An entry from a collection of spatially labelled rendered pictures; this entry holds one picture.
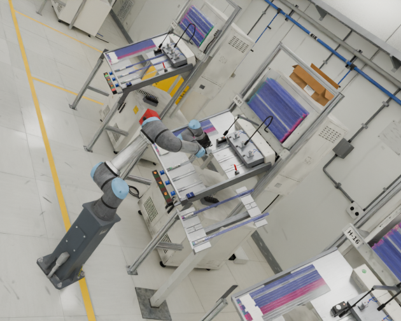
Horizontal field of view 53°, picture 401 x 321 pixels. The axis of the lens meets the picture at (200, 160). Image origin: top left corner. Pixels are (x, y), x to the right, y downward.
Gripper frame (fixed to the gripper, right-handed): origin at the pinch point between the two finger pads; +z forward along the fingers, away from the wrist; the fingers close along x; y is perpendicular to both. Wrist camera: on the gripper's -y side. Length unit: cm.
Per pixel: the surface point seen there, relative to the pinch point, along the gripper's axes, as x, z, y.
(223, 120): 28.0, 7.3, 27.1
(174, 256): -32, 51, -62
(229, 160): -13.9, 3.8, 12.2
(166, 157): 12.6, -5.3, -27.0
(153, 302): -65, 34, -86
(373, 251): -126, -3, 48
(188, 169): -6.5, -2.9, -16.8
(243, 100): 26, -3, 48
